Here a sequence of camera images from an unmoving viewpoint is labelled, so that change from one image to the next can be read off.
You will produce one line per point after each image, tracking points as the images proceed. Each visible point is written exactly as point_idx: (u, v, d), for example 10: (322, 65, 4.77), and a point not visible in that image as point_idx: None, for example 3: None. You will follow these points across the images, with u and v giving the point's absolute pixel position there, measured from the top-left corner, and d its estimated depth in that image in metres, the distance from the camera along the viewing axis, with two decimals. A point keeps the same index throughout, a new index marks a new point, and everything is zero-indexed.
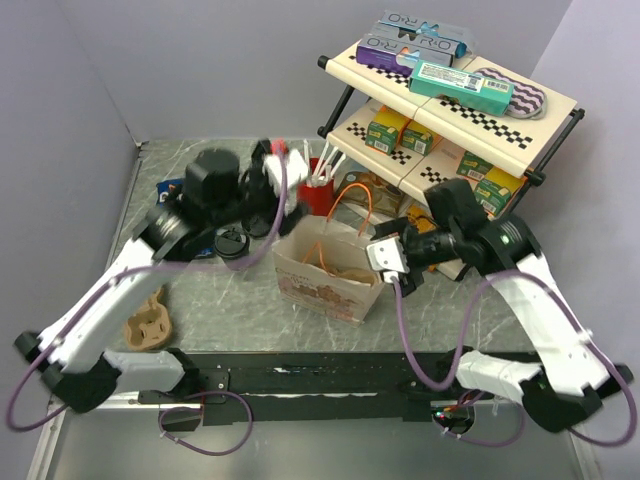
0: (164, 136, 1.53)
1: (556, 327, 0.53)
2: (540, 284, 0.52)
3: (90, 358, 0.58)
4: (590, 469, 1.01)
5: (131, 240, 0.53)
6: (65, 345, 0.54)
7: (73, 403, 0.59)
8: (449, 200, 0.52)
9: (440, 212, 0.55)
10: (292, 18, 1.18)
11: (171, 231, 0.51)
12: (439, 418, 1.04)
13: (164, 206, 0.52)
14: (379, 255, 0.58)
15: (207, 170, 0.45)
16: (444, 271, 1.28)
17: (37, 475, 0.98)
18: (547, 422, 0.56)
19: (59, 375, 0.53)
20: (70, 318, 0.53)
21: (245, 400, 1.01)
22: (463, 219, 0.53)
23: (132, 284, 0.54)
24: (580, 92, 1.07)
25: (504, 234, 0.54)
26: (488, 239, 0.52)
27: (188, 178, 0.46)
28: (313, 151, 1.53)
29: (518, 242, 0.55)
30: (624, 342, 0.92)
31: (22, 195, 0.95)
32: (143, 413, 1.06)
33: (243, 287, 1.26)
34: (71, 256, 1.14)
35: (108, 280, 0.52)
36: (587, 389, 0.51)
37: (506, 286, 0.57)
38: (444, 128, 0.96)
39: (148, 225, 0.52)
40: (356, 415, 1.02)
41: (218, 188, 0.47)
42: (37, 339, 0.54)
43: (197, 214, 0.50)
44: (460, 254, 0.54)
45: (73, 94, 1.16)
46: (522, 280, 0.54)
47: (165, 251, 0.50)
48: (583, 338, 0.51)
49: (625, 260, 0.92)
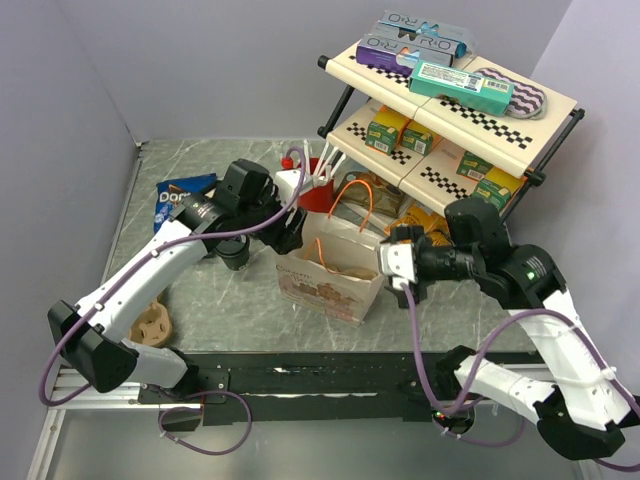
0: (164, 136, 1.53)
1: (580, 364, 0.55)
2: (568, 321, 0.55)
3: (124, 332, 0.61)
4: (590, 469, 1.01)
5: (168, 222, 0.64)
6: (105, 309, 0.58)
7: (100, 379, 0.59)
8: (476, 227, 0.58)
9: (466, 238, 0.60)
10: (292, 17, 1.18)
11: (206, 215, 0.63)
12: (439, 418, 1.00)
13: (197, 197, 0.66)
14: (392, 261, 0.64)
15: (249, 169, 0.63)
16: None
17: (37, 475, 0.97)
18: (561, 447, 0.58)
19: (101, 336, 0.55)
20: (113, 285, 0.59)
21: (245, 400, 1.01)
22: (485, 248, 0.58)
23: (171, 257, 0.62)
24: (579, 92, 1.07)
25: (530, 269, 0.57)
26: (512, 273, 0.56)
27: (230, 173, 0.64)
28: (313, 151, 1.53)
29: (543, 276, 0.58)
30: (623, 340, 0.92)
31: (22, 194, 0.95)
32: (143, 413, 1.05)
33: (243, 287, 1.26)
34: (71, 256, 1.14)
35: (151, 251, 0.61)
36: (610, 425, 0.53)
37: (529, 321, 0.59)
38: (444, 128, 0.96)
39: (184, 209, 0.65)
40: (356, 415, 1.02)
41: (250, 186, 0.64)
42: (75, 307, 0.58)
43: (229, 205, 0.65)
44: (484, 282, 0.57)
45: (73, 93, 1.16)
46: (551, 318, 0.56)
47: (204, 227, 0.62)
48: (609, 375, 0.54)
49: (626, 260, 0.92)
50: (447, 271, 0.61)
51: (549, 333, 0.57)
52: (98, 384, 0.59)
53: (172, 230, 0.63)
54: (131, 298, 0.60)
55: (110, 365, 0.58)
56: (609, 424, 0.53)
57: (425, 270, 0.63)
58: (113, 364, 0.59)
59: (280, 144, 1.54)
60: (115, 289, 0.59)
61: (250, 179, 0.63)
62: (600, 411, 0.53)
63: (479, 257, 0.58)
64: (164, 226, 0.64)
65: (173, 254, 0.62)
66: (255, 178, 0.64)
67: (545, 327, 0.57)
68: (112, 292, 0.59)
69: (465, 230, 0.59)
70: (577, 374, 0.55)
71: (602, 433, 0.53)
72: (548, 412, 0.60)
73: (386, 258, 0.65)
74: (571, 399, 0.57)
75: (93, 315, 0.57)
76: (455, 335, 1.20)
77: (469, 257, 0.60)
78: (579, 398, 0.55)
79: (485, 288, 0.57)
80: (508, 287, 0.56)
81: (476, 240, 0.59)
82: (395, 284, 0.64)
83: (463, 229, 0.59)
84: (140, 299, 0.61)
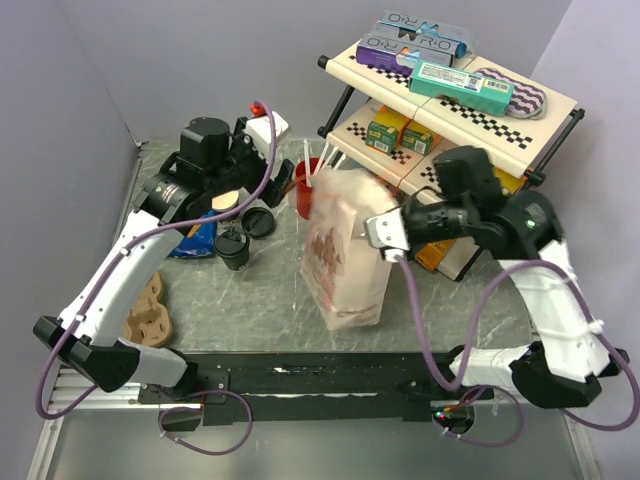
0: (164, 136, 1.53)
1: (568, 318, 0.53)
2: (560, 276, 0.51)
3: (114, 335, 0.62)
4: (590, 469, 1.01)
5: (134, 213, 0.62)
6: (88, 319, 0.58)
7: (103, 379, 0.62)
8: (467, 176, 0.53)
9: (456, 187, 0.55)
10: (292, 17, 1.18)
11: (173, 197, 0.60)
12: (439, 418, 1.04)
13: (160, 177, 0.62)
14: (382, 234, 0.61)
15: (204, 133, 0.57)
16: (445, 271, 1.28)
17: (37, 475, 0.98)
18: (535, 395, 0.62)
19: (89, 347, 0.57)
20: (90, 293, 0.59)
21: (246, 400, 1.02)
22: (478, 197, 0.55)
23: (144, 252, 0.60)
24: (579, 92, 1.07)
25: (529, 218, 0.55)
26: (509, 220, 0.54)
27: (185, 142, 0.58)
28: (313, 151, 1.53)
29: (542, 226, 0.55)
30: (623, 340, 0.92)
31: (23, 196, 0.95)
32: (143, 413, 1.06)
33: (243, 287, 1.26)
34: (70, 256, 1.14)
35: (121, 250, 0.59)
36: (589, 378, 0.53)
37: (525, 272, 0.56)
38: (444, 128, 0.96)
39: (148, 196, 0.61)
40: (356, 414, 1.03)
41: (213, 149, 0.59)
42: (59, 320, 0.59)
43: (194, 179, 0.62)
44: (477, 234, 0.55)
45: (73, 94, 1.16)
46: (545, 269, 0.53)
47: (171, 214, 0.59)
48: (596, 329, 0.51)
49: (626, 260, 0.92)
50: (439, 230, 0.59)
51: (539, 284, 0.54)
52: (102, 384, 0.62)
53: (140, 221, 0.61)
54: (112, 303, 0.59)
55: (110, 365, 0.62)
56: (589, 377, 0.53)
57: (418, 233, 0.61)
58: (112, 364, 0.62)
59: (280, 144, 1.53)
60: (93, 297, 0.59)
61: (209, 145, 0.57)
62: (581, 364, 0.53)
63: (472, 209, 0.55)
64: (131, 219, 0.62)
65: (145, 248, 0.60)
66: (216, 141, 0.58)
67: (538, 278, 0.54)
68: (91, 300, 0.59)
69: (455, 182, 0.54)
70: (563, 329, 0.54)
71: (580, 385, 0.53)
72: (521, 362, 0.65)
73: (374, 231, 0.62)
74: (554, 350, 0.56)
75: (77, 327, 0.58)
76: (455, 335, 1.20)
77: (462, 212, 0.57)
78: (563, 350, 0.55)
79: (481, 240, 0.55)
80: (505, 237, 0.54)
81: (467, 191, 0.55)
82: (388, 257, 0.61)
83: (452, 179, 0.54)
84: (122, 301, 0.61)
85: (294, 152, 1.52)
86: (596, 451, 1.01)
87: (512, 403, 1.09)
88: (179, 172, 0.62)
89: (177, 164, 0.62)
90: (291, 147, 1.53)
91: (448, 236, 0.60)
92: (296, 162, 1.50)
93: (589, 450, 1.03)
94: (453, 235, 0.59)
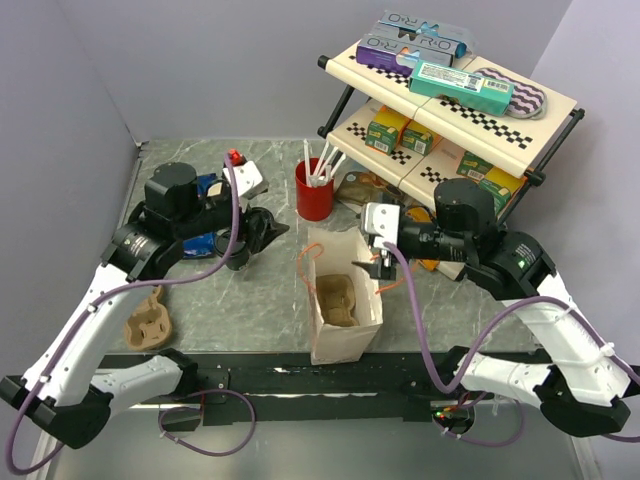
0: (164, 136, 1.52)
1: (582, 348, 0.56)
2: (566, 307, 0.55)
3: (82, 392, 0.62)
4: (590, 470, 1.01)
5: (102, 267, 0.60)
6: (53, 380, 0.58)
7: (71, 437, 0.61)
8: (472, 218, 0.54)
9: (458, 225, 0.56)
10: (292, 17, 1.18)
11: (141, 249, 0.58)
12: (439, 418, 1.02)
13: (129, 228, 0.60)
14: (377, 220, 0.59)
15: (167, 185, 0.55)
16: (444, 271, 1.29)
17: (38, 475, 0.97)
18: (568, 424, 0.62)
19: (53, 408, 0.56)
20: (55, 352, 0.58)
21: (247, 399, 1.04)
22: (479, 239, 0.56)
23: (110, 308, 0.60)
24: (580, 92, 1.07)
25: (520, 258, 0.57)
26: (503, 266, 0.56)
27: (149, 194, 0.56)
28: (313, 151, 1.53)
29: (533, 264, 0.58)
30: (623, 340, 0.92)
31: (23, 196, 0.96)
32: (143, 413, 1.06)
33: (243, 287, 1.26)
34: (71, 256, 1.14)
35: (87, 307, 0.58)
36: (614, 400, 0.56)
37: (528, 309, 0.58)
38: (444, 128, 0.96)
39: (116, 248, 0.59)
40: (357, 415, 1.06)
41: (179, 199, 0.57)
42: (23, 381, 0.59)
43: (162, 229, 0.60)
44: (474, 274, 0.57)
45: (74, 94, 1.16)
46: (548, 303, 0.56)
47: (140, 268, 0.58)
48: (609, 352, 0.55)
49: (625, 260, 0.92)
50: (429, 249, 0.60)
51: (548, 320, 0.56)
52: (71, 442, 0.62)
53: (108, 276, 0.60)
54: (77, 362, 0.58)
55: (79, 422, 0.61)
56: (614, 399, 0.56)
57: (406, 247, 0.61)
58: (80, 422, 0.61)
59: (280, 144, 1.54)
60: (58, 357, 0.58)
61: (174, 195, 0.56)
62: (605, 388, 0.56)
63: (475, 252, 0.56)
64: (98, 274, 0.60)
65: (113, 303, 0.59)
66: (181, 190, 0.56)
67: (542, 312, 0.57)
68: (56, 360, 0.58)
69: (456, 220, 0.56)
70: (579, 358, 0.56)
71: (609, 409, 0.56)
72: (549, 393, 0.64)
73: (370, 215, 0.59)
74: (573, 379, 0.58)
75: (41, 388, 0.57)
76: (455, 335, 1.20)
77: (456, 243, 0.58)
78: (584, 379, 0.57)
79: (475, 279, 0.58)
80: (500, 279, 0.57)
81: (468, 231, 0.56)
82: (375, 244, 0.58)
83: (454, 220, 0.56)
84: (88, 358, 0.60)
85: (294, 152, 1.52)
86: (596, 452, 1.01)
87: (512, 402, 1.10)
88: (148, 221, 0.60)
89: (146, 213, 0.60)
90: (291, 147, 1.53)
91: (437, 257, 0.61)
92: (296, 162, 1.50)
93: (589, 450, 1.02)
94: (440, 258, 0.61)
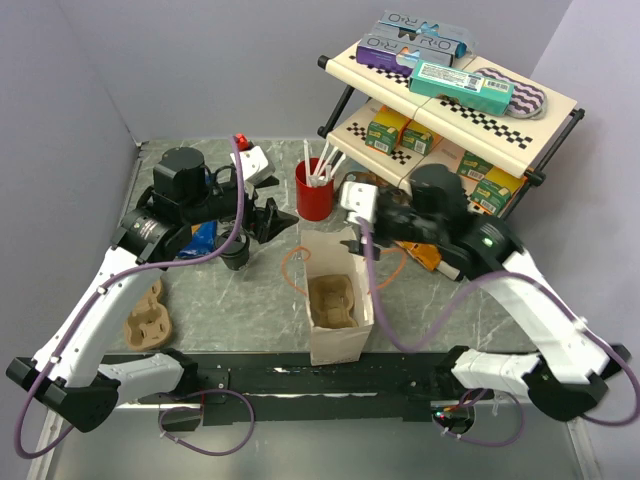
0: (164, 136, 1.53)
1: (552, 321, 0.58)
2: (530, 280, 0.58)
3: (91, 375, 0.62)
4: (590, 469, 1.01)
5: (111, 250, 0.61)
6: (63, 361, 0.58)
7: (81, 420, 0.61)
8: (442, 200, 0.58)
9: (429, 207, 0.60)
10: (292, 17, 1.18)
11: (151, 233, 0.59)
12: (439, 418, 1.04)
13: (138, 212, 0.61)
14: (353, 197, 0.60)
15: (176, 169, 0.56)
16: (444, 271, 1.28)
17: (37, 474, 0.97)
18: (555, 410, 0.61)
19: (63, 389, 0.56)
20: (65, 335, 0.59)
21: (246, 399, 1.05)
22: (449, 220, 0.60)
23: (120, 290, 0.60)
24: (580, 92, 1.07)
25: (486, 237, 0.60)
26: (472, 245, 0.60)
27: (158, 178, 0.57)
28: (313, 151, 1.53)
29: (500, 243, 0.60)
30: (623, 340, 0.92)
31: (23, 196, 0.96)
32: (143, 413, 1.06)
33: (243, 287, 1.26)
34: (71, 256, 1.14)
35: (97, 288, 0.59)
36: (591, 376, 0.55)
37: (501, 287, 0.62)
38: (444, 128, 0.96)
39: (126, 232, 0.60)
40: (355, 415, 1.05)
41: (187, 182, 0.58)
42: (33, 363, 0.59)
43: (172, 213, 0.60)
44: (444, 253, 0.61)
45: (74, 94, 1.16)
46: (514, 279, 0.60)
47: (149, 251, 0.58)
48: (579, 326, 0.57)
49: (625, 260, 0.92)
50: (404, 231, 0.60)
51: (517, 295, 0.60)
52: (81, 424, 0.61)
53: (117, 259, 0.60)
54: (88, 343, 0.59)
55: (87, 406, 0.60)
56: (591, 375, 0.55)
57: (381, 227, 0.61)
58: (90, 404, 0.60)
59: (280, 144, 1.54)
60: (68, 338, 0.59)
61: (183, 179, 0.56)
62: (579, 363, 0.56)
63: (444, 232, 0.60)
64: (107, 257, 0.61)
65: (123, 285, 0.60)
66: (190, 173, 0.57)
67: (511, 289, 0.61)
68: (67, 341, 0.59)
69: (428, 202, 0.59)
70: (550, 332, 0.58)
71: (585, 385, 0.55)
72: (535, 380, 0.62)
73: (347, 192, 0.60)
74: (551, 357, 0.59)
75: (51, 369, 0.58)
76: (455, 335, 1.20)
77: (430, 226, 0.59)
78: (558, 354, 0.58)
79: (447, 258, 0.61)
80: (469, 258, 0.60)
81: (439, 212, 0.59)
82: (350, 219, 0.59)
83: (427, 202, 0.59)
84: (98, 340, 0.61)
85: (294, 152, 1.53)
86: (596, 452, 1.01)
87: (511, 402, 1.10)
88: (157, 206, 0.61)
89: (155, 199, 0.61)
90: (291, 147, 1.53)
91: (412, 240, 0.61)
92: (296, 162, 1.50)
93: (589, 450, 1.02)
94: (415, 241, 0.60)
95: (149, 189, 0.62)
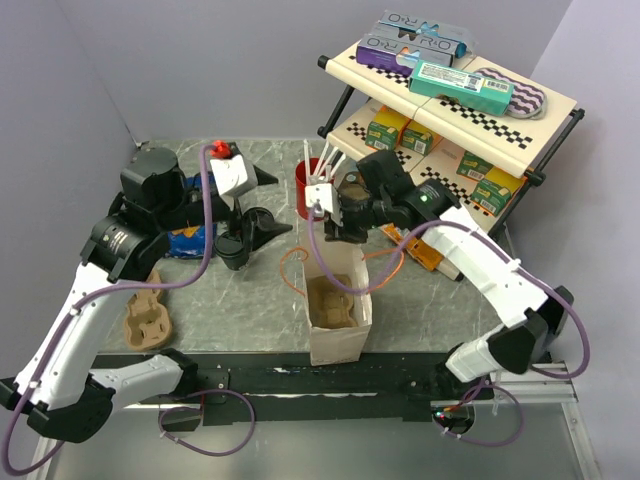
0: (164, 136, 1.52)
1: (487, 266, 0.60)
2: (464, 228, 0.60)
3: (78, 391, 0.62)
4: (590, 469, 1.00)
5: (82, 266, 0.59)
6: (43, 385, 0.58)
7: (73, 434, 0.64)
8: (378, 170, 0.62)
9: (372, 182, 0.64)
10: (293, 17, 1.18)
11: (121, 245, 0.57)
12: (439, 419, 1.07)
13: (110, 221, 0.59)
14: (312, 196, 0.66)
15: (146, 174, 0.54)
16: (445, 271, 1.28)
17: (37, 475, 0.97)
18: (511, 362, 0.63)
19: (46, 413, 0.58)
20: (43, 358, 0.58)
21: (247, 399, 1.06)
22: (391, 188, 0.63)
23: (95, 310, 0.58)
24: (580, 92, 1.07)
25: (423, 194, 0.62)
26: (412, 203, 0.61)
27: (128, 184, 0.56)
28: (313, 151, 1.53)
29: (436, 200, 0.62)
30: (624, 340, 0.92)
31: (23, 196, 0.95)
32: (142, 413, 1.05)
33: (243, 287, 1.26)
34: (70, 255, 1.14)
35: (70, 310, 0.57)
36: (529, 313, 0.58)
37: (438, 239, 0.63)
38: (444, 128, 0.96)
39: (96, 245, 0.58)
40: (356, 415, 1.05)
41: (159, 187, 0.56)
42: (16, 384, 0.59)
43: (145, 222, 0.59)
44: (391, 217, 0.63)
45: (73, 93, 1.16)
46: (450, 229, 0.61)
47: (120, 266, 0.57)
48: (514, 267, 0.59)
49: (625, 260, 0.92)
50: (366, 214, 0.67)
51: (453, 244, 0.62)
52: (72, 437, 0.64)
53: (89, 277, 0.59)
54: (66, 366, 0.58)
55: (79, 421, 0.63)
56: (528, 312, 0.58)
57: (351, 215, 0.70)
58: (77, 420, 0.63)
59: (280, 144, 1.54)
60: (47, 361, 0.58)
61: (153, 185, 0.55)
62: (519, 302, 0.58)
63: (387, 198, 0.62)
64: (79, 274, 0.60)
65: (96, 305, 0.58)
66: (160, 178, 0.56)
67: (447, 239, 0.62)
68: (45, 364, 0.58)
69: (372, 177, 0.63)
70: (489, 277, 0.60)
71: (524, 323, 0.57)
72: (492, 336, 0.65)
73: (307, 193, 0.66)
74: (494, 302, 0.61)
75: (33, 393, 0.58)
76: (455, 335, 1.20)
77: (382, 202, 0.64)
78: (499, 297, 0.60)
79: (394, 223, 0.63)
80: (411, 216, 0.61)
81: (382, 183, 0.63)
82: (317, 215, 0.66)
83: (370, 177, 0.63)
84: (78, 360, 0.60)
85: (293, 153, 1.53)
86: (597, 452, 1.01)
87: (512, 403, 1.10)
88: (131, 212, 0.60)
89: (127, 205, 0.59)
90: (291, 147, 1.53)
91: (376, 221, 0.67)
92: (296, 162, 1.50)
93: (589, 450, 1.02)
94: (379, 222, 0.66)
95: (122, 195, 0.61)
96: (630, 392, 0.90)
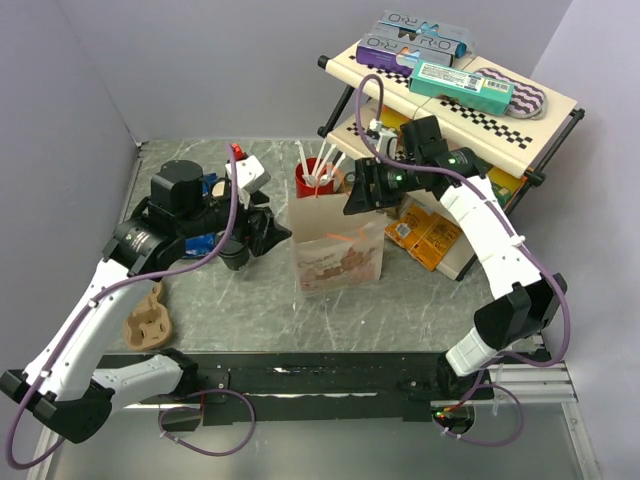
0: (164, 136, 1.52)
1: (490, 236, 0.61)
2: (479, 195, 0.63)
3: (83, 387, 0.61)
4: (590, 470, 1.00)
5: (103, 262, 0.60)
6: (53, 375, 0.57)
7: (73, 433, 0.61)
8: (418, 130, 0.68)
9: (410, 144, 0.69)
10: (292, 17, 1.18)
11: (142, 245, 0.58)
12: (439, 418, 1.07)
13: (131, 224, 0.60)
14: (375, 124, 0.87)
15: (174, 181, 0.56)
16: (445, 271, 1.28)
17: (38, 475, 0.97)
18: (494, 339, 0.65)
19: (54, 405, 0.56)
20: (56, 348, 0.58)
21: (247, 400, 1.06)
22: (425, 148, 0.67)
23: (112, 303, 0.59)
24: (580, 92, 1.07)
25: (452, 157, 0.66)
26: (437, 161, 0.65)
27: (156, 189, 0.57)
28: (313, 151, 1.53)
29: (464, 164, 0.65)
30: (624, 340, 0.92)
31: (22, 196, 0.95)
32: (142, 414, 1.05)
33: (243, 287, 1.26)
34: (70, 255, 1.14)
35: (88, 302, 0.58)
36: (517, 286, 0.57)
37: (451, 202, 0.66)
38: (446, 129, 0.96)
39: (118, 244, 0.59)
40: (355, 415, 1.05)
41: (184, 195, 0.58)
42: (24, 375, 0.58)
43: (167, 226, 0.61)
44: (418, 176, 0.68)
45: (73, 92, 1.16)
46: (465, 193, 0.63)
47: (141, 264, 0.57)
48: (515, 241, 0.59)
49: (626, 260, 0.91)
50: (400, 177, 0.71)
51: (466, 210, 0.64)
52: (73, 435, 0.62)
53: (109, 273, 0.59)
54: (78, 358, 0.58)
55: (81, 419, 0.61)
56: (515, 286, 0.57)
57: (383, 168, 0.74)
58: (82, 416, 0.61)
59: (280, 144, 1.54)
60: (59, 352, 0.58)
61: (179, 191, 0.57)
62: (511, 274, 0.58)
63: (418, 155, 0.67)
64: (99, 269, 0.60)
65: (114, 299, 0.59)
66: (187, 185, 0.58)
67: (461, 202, 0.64)
68: (57, 355, 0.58)
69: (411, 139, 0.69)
70: (490, 246, 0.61)
71: (508, 293, 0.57)
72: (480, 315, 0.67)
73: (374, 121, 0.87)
74: (490, 275, 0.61)
75: (42, 383, 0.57)
76: (455, 335, 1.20)
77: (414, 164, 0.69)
78: (495, 268, 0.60)
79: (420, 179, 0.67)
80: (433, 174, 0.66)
81: (418, 144, 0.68)
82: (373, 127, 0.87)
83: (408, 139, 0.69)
84: (89, 355, 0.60)
85: (293, 152, 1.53)
86: (597, 452, 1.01)
87: (511, 403, 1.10)
88: (152, 217, 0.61)
89: (149, 210, 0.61)
90: (290, 147, 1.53)
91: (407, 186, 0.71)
92: (296, 162, 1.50)
93: (589, 449, 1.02)
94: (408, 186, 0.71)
95: (146, 199, 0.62)
96: (631, 392, 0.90)
